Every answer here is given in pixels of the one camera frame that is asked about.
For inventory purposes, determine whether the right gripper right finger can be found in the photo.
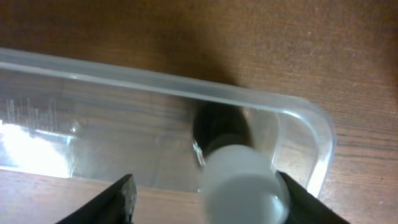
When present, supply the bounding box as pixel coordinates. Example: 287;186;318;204
277;171;349;224

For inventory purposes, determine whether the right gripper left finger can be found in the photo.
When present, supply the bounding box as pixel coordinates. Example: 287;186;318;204
57;174;137;224

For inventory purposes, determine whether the black bottle white cap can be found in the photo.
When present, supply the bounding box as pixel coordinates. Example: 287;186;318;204
193;102;290;224

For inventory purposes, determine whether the clear plastic container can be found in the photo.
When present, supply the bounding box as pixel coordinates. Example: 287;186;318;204
1;48;336;196

